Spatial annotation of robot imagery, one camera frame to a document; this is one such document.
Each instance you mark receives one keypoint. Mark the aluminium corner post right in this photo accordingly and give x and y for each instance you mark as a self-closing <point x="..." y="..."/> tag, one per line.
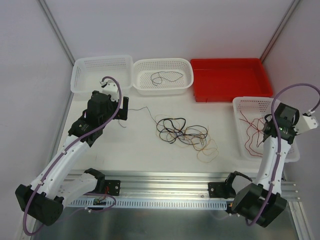
<point x="292" y="8"/>

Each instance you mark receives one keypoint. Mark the white round-hole basket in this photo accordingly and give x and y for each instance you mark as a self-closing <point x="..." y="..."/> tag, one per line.
<point x="162" y="76"/>

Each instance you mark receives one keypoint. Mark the white slotted cable duct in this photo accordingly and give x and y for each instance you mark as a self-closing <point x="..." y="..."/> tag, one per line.
<point x="134" y="203"/>

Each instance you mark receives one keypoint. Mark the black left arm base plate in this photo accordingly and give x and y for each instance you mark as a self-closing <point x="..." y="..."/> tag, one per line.
<point x="107" y="187"/>

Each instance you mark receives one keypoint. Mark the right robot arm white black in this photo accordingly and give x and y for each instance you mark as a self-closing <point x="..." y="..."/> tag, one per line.
<point x="260" y="201"/>

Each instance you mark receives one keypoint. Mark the white basket on right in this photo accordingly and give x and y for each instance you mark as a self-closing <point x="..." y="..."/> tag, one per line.
<point x="249" y="115"/>

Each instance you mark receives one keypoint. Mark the translucent white square-hole basket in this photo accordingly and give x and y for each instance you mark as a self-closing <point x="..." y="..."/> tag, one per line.
<point x="88" y="72"/>

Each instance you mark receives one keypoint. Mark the aluminium corner post left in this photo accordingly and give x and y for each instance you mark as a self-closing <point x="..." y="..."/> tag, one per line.
<point x="56" y="29"/>

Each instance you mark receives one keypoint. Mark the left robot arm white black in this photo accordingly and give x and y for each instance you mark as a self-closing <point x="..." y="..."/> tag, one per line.
<point x="45" y="198"/>

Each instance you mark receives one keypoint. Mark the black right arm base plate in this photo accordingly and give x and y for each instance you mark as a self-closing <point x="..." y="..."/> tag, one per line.
<point x="220" y="190"/>

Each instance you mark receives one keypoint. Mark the aluminium corner post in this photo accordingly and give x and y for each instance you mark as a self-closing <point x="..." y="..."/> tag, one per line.
<point x="292" y="8"/>
<point x="56" y="29"/>

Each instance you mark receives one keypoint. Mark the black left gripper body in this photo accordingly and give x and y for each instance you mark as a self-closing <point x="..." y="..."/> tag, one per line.
<point x="123" y="109"/>

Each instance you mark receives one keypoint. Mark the red plastic tray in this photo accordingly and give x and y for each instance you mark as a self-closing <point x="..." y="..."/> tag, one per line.
<point x="223" y="79"/>

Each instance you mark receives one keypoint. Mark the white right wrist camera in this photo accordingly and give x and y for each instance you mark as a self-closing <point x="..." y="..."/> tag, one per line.
<point x="306" y="123"/>

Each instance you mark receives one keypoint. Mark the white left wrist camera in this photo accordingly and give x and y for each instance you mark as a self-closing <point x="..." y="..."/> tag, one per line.
<point x="109" y="87"/>

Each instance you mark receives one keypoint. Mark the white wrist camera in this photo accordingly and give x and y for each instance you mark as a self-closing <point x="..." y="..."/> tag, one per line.
<point x="109" y="87"/>
<point x="306" y="123"/>

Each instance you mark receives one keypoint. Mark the aluminium mounting rail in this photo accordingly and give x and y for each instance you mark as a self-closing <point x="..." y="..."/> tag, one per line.
<point x="164" y="185"/>

